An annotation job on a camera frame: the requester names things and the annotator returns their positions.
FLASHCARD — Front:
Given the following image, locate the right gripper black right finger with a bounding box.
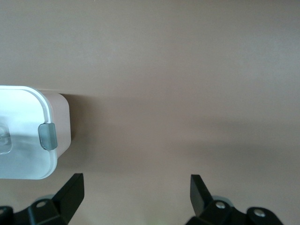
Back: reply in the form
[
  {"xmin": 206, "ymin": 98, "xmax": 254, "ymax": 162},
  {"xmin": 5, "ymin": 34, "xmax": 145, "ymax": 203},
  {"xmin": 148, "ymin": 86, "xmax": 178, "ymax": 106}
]
[{"xmin": 185, "ymin": 174, "xmax": 285, "ymax": 225}]

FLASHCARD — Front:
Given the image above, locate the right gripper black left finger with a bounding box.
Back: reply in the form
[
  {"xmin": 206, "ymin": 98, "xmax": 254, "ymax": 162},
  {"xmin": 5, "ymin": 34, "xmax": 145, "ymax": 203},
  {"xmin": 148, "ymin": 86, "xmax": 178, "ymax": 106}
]
[{"xmin": 0, "ymin": 172, "xmax": 85, "ymax": 225}]

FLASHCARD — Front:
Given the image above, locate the white lid with grey clips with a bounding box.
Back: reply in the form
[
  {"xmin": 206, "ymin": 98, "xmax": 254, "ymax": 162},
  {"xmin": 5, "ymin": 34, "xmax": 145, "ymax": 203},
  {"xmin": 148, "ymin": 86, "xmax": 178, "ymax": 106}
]
[{"xmin": 0, "ymin": 85, "xmax": 58, "ymax": 180}]

